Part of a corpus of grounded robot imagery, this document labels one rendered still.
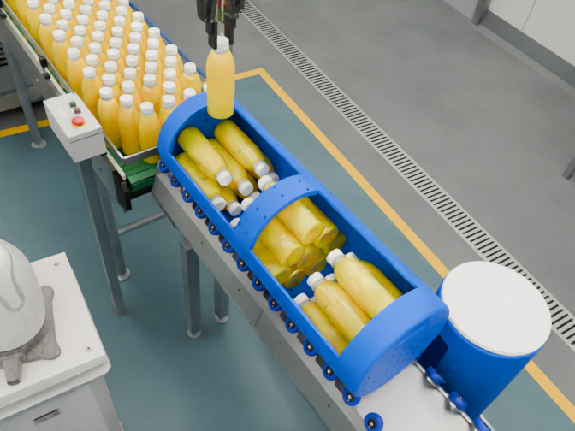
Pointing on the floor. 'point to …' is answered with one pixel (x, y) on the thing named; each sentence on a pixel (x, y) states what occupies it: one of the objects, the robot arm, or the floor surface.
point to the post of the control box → (101, 233)
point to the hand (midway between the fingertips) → (221, 32)
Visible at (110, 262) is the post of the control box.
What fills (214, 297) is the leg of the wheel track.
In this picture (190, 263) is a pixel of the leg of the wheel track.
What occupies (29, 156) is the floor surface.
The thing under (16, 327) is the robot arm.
